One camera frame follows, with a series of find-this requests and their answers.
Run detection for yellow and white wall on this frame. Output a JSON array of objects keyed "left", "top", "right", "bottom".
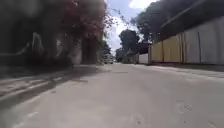
[{"left": 137, "top": 16, "right": 224, "bottom": 66}]

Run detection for dark-roofed building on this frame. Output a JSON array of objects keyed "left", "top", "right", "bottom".
[{"left": 157, "top": 0, "right": 224, "bottom": 42}]

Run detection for dark green tree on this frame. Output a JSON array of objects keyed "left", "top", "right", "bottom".
[{"left": 117, "top": 28, "right": 141, "bottom": 55}]

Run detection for grey concrete road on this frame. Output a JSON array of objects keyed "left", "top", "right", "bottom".
[{"left": 0, "top": 62, "right": 224, "bottom": 128}]

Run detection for large dark trees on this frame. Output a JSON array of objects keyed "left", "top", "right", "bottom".
[{"left": 131, "top": 0, "right": 201, "bottom": 45}]

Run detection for concrete kerb strip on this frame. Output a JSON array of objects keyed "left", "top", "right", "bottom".
[{"left": 145, "top": 62, "right": 224, "bottom": 80}]

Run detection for dark overgrown wall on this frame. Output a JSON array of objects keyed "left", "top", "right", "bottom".
[{"left": 0, "top": 0, "right": 101, "bottom": 69}]

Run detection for red flowering tree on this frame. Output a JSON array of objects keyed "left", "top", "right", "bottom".
[{"left": 62, "top": 0, "right": 115, "bottom": 65}]

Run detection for white vehicle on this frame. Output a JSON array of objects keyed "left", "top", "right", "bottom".
[{"left": 102, "top": 54, "right": 115, "bottom": 65}]

